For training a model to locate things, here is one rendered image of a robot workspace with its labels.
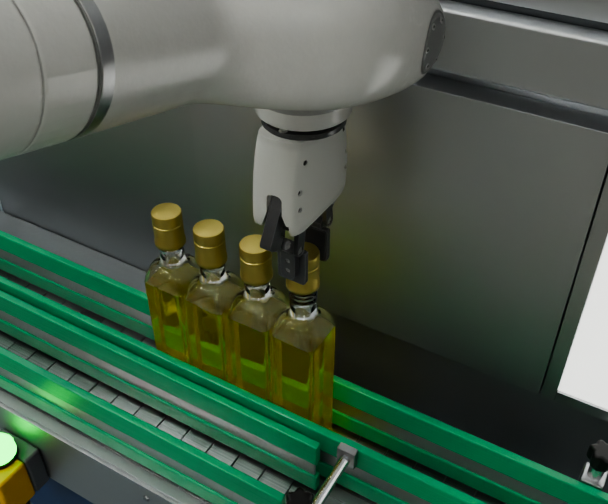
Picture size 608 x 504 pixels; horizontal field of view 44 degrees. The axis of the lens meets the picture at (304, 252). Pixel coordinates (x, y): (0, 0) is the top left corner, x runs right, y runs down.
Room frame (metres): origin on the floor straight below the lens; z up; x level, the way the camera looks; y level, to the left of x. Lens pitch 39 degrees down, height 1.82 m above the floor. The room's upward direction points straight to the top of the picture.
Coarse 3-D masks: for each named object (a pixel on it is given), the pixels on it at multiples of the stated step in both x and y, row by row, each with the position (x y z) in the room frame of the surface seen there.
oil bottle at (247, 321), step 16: (272, 288) 0.62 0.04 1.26; (240, 304) 0.60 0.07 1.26; (256, 304) 0.59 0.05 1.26; (272, 304) 0.60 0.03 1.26; (240, 320) 0.59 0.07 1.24; (256, 320) 0.58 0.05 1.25; (272, 320) 0.58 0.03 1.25; (240, 336) 0.59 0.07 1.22; (256, 336) 0.58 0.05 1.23; (240, 352) 0.59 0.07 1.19; (256, 352) 0.58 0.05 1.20; (240, 368) 0.59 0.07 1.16; (256, 368) 0.58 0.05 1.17; (240, 384) 0.59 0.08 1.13; (256, 384) 0.58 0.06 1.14; (272, 400) 0.58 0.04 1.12
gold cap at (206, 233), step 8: (200, 224) 0.64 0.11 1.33; (208, 224) 0.64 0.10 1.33; (216, 224) 0.64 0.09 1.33; (200, 232) 0.63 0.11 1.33; (208, 232) 0.63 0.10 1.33; (216, 232) 0.63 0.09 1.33; (224, 232) 0.64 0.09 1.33; (200, 240) 0.62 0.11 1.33; (208, 240) 0.62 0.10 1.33; (216, 240) 0.62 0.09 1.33; (224, 240) 0.63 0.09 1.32; (200, 248) 0.62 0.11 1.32; (208, 248) 0.62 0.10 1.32; (216, 248) 0.62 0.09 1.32; (224, 248) 0.63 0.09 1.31; (200, 256) 0.62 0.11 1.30; (208, 256) 0.62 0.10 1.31; (216, 256) 0.62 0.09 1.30; (224, 256) 0.63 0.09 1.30; (200, 264) 0.62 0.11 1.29; (208, 264) 0.62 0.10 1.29; (216, 264) 0.62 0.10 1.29
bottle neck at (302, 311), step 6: (294, 294) 0.57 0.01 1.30; (312, 294) 0.57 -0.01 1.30; (294, 300) 0.57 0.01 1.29; (300, 300) 0.57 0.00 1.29; (306, 300) 0.57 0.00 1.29; (312, 300) 0.57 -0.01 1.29; (294, 306) 0.57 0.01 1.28; (300, 306) 0.57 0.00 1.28; (306, 306) 0.57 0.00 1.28; (312, 306) 0.57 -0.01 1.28; (294, 312) 0.57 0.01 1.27; (300, 312) 0.57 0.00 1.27; (306, 312) 0.57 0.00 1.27; (312, 312) 0.57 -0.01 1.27; (300, 318) 0.57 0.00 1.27; (306, 318) 0.57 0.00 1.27
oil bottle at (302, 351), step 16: (288, 304) 0.60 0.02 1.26; (288, 320) 0.57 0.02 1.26; (304, 320) 0.57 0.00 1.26; (320, 320) 0.57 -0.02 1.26; (272, 336) 0.57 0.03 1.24; (288, 336) 0.56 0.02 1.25; (304, 336) 0.55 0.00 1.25; (320, 336) 0.56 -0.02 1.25; (272, 352) 0.57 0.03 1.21; (288, 352) 0.56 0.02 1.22; (304, 352) 0.55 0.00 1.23; (320, 352) 0.56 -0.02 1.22; (272, 368) 0.57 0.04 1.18; (288, 368) 0.56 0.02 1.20; (304, 368) 0.55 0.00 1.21; (320, 368) 0.56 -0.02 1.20; (272, 384) 0.57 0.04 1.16; (288, 384) 0.56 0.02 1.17; (304, 384) 0.55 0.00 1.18; (320, 384) 0.56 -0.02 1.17; (288, 400) 0.56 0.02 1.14; (304, 400) 0.55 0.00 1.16; (320, 400) 0.56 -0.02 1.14; (304, 416) 0.55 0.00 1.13; (320, 416) 0.56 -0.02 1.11
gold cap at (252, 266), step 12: (252, 240) 0.62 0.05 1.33; (240, 252) 0.60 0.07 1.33; (252, 252) 0.60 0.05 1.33; (264, 252) 0.60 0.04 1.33; (240, 264) 0.61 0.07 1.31; (252, 264) 0.59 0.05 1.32; (264, 264) 0.60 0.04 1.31; (240, 276) 0.61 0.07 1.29; (252, 276) 0.59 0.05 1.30; (264, 276) 0.60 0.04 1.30
